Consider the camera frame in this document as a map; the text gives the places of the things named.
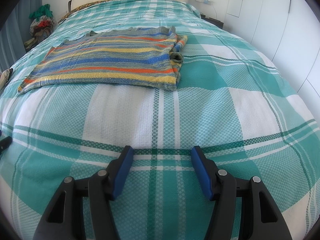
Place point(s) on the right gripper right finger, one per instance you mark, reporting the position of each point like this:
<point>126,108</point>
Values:
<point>260,216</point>

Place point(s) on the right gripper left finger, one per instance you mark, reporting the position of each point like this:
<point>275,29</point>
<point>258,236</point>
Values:
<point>63,217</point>

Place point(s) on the striped knit sweater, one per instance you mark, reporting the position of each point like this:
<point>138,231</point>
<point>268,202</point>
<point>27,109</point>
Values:
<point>149,57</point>

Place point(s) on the pile of colourful clothes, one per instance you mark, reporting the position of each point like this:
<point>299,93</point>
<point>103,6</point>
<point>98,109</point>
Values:
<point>41,27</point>

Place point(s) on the brown patterned cushion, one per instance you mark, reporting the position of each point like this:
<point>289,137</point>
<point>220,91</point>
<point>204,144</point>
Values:
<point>5,76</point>

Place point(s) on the blue grey curtain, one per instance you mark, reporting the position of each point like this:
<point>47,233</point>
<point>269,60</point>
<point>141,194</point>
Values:
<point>15,32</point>

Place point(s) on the white wardrobe doors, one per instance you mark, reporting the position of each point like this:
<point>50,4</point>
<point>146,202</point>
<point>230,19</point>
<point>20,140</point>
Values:
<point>287,32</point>

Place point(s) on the dark bedside table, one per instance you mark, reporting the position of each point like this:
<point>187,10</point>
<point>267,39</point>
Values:
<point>213,21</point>

